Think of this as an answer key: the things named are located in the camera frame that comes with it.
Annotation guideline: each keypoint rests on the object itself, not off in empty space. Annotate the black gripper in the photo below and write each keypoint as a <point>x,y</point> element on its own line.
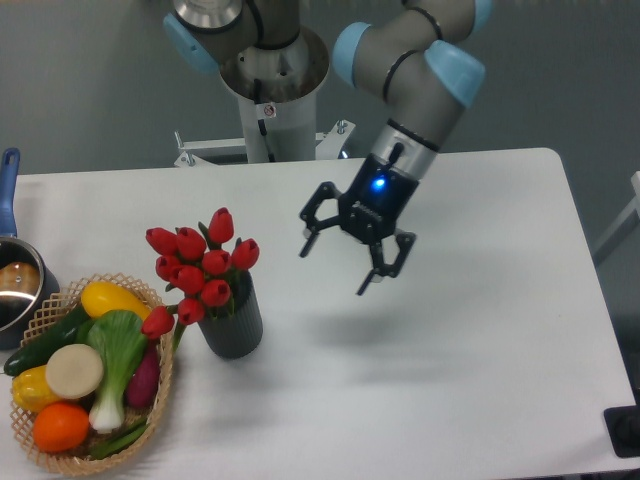
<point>377,202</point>

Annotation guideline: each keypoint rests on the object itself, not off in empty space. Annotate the red tulip bouquet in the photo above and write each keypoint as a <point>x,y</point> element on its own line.
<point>205,265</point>

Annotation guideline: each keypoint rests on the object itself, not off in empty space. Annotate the dark grey ribbed vase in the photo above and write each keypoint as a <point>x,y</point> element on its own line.
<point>237,335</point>

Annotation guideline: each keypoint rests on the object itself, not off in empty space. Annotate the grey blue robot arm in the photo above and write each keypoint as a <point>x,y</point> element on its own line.
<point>413,63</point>

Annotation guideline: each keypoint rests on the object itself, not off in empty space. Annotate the green bok choy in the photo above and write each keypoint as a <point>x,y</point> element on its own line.
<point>116,336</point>

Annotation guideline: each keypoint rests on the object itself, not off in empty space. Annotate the yellow squash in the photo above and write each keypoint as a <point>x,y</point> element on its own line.
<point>101,297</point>

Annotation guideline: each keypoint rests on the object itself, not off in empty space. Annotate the purple sweet potato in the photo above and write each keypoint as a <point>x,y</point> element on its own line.
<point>143,386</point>

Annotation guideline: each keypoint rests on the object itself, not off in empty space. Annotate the woven wicker basket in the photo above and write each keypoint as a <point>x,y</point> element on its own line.
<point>78,462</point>

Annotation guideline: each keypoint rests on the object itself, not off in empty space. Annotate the black device at table edge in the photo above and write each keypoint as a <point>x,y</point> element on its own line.
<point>623,428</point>

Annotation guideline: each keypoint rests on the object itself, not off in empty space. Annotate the beige round disc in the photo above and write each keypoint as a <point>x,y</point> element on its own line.
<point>74,371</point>

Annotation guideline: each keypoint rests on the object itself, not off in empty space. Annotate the green bean pods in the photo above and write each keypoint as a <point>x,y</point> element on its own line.
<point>120,442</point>

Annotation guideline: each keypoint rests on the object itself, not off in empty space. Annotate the green cucumber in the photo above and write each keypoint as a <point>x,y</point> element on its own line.
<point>39,350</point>

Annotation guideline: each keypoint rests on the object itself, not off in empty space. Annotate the orange fruit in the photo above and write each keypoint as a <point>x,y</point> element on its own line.
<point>60,426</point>

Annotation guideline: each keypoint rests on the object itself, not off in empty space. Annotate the yellow bell pepper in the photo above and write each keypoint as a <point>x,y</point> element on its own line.
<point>31,391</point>

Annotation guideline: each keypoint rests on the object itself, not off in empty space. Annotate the white frame at right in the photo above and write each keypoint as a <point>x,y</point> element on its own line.
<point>626,221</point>

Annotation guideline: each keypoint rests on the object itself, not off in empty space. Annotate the blue handled saucepan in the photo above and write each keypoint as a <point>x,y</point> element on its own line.
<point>26,281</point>

